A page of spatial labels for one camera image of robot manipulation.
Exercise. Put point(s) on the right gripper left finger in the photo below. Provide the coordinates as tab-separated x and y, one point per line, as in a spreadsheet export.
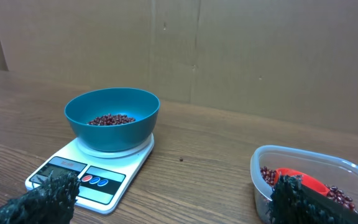
52	202

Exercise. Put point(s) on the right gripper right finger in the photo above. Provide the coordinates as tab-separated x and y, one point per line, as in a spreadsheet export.
294	203

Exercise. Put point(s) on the red measuring scoop blue handle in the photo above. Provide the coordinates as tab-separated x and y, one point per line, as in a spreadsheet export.
306	180

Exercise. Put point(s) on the white digital kitchen scale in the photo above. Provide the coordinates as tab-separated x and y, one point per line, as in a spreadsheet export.
104	176

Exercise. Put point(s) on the red beans in bowl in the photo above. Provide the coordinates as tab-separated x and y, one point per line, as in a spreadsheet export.
111	120

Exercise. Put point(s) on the blue metal bowl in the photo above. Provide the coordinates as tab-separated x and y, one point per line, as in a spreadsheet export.
135	103

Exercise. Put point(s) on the red adzuki beans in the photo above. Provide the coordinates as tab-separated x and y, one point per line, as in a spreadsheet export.
335	194

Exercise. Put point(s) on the clear plastic bean container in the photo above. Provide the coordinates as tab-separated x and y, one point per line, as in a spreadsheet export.
327	169

